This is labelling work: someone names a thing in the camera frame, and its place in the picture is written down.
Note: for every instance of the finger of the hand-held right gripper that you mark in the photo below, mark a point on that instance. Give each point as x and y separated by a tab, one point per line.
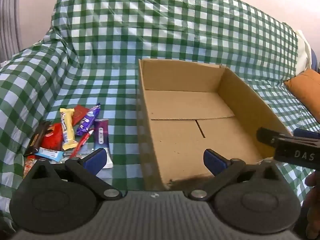
266	135
306	133

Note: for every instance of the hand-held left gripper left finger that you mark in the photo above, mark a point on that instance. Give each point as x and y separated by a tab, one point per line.
96	158

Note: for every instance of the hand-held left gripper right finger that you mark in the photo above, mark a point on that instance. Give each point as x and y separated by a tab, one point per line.
212	158

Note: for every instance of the brown cardboard box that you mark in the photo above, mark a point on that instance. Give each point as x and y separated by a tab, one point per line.
180	135

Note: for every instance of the light blue stick packet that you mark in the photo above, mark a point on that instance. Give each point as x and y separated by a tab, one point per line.
48	153

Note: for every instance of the person's right hand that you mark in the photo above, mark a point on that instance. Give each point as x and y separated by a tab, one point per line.
313	178

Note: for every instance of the red pen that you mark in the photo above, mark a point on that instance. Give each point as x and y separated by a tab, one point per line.
83	140

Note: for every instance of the purple white tube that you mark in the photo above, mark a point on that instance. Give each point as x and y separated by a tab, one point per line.
101	135

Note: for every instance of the purple snack packet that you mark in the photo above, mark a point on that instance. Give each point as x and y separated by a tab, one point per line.
87	120

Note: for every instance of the yellow snack bar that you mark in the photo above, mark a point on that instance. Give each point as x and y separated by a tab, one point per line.
67	130

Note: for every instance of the orange cushion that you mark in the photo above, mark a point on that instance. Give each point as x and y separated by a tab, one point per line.
307	87

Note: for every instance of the red square packet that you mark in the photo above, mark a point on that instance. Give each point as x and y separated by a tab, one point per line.
80	115

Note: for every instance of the red coffee packet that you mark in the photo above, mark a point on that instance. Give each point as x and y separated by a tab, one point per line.
51	137

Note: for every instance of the dark brown chocolate bar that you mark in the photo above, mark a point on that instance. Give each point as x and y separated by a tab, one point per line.
37	137

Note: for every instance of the orange snack packet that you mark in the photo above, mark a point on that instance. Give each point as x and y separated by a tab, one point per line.
28	165

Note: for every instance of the white pillow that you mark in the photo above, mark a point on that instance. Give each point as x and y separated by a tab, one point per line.
302	52

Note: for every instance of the green white checked cloth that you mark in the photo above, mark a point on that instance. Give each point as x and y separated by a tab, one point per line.
112	42

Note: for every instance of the grey curtain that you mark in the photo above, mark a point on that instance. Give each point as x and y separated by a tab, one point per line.
7	17

